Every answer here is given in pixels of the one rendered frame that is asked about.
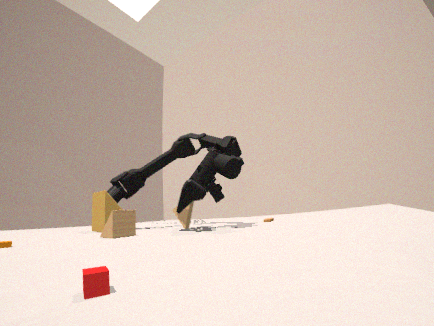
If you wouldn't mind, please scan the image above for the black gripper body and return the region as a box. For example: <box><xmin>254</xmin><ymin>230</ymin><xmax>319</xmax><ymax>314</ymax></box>
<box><xmin>183</xmin><ymin>163</ymin><xmax>216</xmax><ymax>200</ymax></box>

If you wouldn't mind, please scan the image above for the red block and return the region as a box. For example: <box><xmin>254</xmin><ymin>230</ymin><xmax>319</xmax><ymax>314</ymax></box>
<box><xmin>82</xmin><ymin>266</ymin><xmax>110</xmax><ymax>300</ymax></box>

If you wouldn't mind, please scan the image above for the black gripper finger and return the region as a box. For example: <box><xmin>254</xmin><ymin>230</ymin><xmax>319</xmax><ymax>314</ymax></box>
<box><xmin>176</xmin><ymin>187</ymin><xmax>201</xmax><ymax>213</ymax></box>

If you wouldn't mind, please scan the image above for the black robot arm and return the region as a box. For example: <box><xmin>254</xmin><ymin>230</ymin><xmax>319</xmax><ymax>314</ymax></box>
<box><xmin>107</xmin><ymin>133</ymin><xmax>244</xmax><ymax>204</ymax></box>

